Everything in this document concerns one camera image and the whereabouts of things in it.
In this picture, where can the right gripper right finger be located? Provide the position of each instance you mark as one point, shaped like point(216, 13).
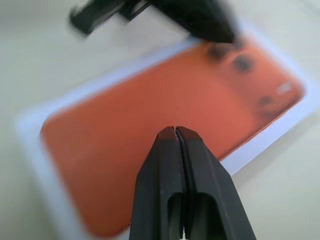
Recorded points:
point(212, 195)

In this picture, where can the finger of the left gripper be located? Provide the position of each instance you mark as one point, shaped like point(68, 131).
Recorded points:
point(200, 20)
point(100, 15)

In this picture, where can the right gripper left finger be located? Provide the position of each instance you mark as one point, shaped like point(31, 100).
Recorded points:
point(157, 187)

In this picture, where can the orange smartphone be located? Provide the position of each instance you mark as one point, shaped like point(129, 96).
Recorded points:
point(125, 112)

